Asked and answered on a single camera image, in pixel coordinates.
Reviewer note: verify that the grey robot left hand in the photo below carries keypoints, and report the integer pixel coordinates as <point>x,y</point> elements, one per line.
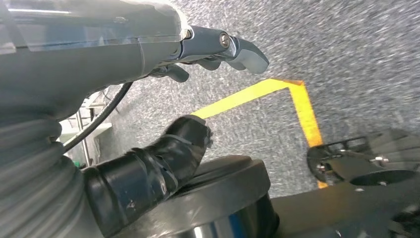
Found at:
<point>82,59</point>

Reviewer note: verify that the steel workbench table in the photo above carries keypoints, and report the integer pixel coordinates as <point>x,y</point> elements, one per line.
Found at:
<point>83,138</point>

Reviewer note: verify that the black round robot joint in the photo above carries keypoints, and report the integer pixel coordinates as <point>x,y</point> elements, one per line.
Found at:
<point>223,187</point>

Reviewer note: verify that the yellow floor tape outline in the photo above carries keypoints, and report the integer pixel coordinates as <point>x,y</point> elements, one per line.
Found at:
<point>305,115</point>

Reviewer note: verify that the black robot foot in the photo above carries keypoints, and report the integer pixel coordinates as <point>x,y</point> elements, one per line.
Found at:
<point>387,144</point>

